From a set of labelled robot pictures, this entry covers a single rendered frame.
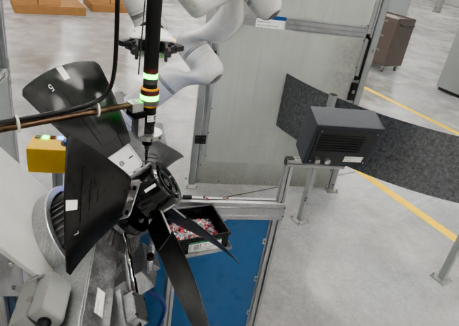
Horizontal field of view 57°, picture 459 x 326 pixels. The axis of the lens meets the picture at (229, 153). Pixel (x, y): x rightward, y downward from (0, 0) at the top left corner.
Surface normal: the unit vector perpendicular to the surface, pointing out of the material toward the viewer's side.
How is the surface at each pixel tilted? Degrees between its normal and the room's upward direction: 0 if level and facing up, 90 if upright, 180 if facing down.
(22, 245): 50
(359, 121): 15
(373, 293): 0
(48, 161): 90
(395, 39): 90
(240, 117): 90
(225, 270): 90
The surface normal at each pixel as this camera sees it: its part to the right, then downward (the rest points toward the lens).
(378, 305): 0.14, -0.87
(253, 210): 0.15, 0.48
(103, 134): 0.58, -0.20
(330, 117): 0.18, -0.72
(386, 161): -0.52, 0.33
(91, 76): 0.68, -0.41
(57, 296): 0.84, -0.53
